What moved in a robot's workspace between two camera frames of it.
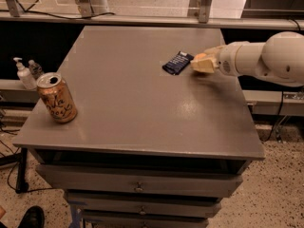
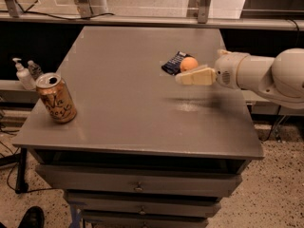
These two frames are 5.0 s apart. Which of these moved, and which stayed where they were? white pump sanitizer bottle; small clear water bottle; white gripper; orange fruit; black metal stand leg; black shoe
Moved: white gripper; orange fruit
Stayed: black metal stand leg; black shoe; white pump sanitizer bottle; small clear water bottle
